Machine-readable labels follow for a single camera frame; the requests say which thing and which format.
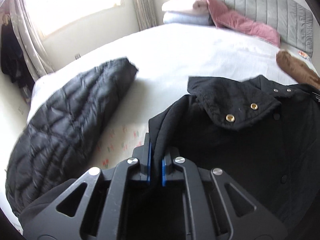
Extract black padded coat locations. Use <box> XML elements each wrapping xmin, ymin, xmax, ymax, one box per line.
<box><xmin>23</xmin><ymin>76</ymin><xmax>319</xmax><ymax>239</ymax></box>

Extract dark clothes hanging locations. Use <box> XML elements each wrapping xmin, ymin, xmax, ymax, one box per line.
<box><xmin>1</xmin><ymin>14</ymin><xmax>35</xmax><ymax>92</ymax></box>

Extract cherry print bed sheet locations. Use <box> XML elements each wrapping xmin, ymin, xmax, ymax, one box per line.
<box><xmin>89</xmin><ymin>123</ymin><xmax>149</xmax><ymax>169</ymax></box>

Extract black quilted puffer jacket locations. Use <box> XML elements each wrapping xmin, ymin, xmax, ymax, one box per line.
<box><xmin>5</xmin><ymin>58</ymin><xmax>138</xmax><ymax>217</ymax></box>

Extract white bed cover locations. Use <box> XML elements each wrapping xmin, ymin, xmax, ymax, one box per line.
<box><xmin>29</xmin><ymin>23</ymin><xmax>295</xmax><ymax>126</ymax></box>

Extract folded light blue blanket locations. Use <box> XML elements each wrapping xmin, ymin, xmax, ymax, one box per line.
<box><xmin>163</xmin><ymin>11</ymin><xmax>214</xmax><ymax>26</ymax></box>

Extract beige curtain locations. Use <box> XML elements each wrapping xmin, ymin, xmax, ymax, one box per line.
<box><xmin>133</xmin><ymin>0</ymin><xmax>157</xmax><ymax>31</ymax></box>

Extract pink velvet pillow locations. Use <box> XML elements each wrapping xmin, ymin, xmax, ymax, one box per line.
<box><xmin>198</xmin><ymin>0</ymin><xmax>280</xmax><ymax>48</ymax></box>

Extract brown garment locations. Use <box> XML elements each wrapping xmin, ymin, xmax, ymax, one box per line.
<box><xmin>276</xmin><ymin>50</ymin><xmax>320</xmax><ymax>89</ymax></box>

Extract grey quilted headboard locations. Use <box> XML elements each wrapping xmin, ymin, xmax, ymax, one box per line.
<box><xmin>221</xmin><ymin>0</ymin><xmax>313</xmax><ymax>57</ymax></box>

